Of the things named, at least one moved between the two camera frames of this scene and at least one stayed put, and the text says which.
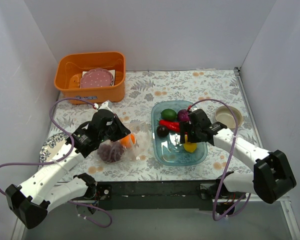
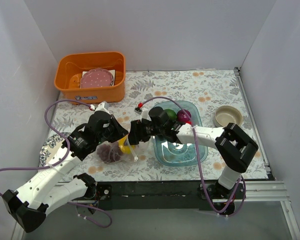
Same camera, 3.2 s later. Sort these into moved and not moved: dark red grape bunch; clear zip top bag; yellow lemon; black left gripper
Moved: yellow lemon
Not moved: black left gripper; clear zip top bag; dark red grape bunch
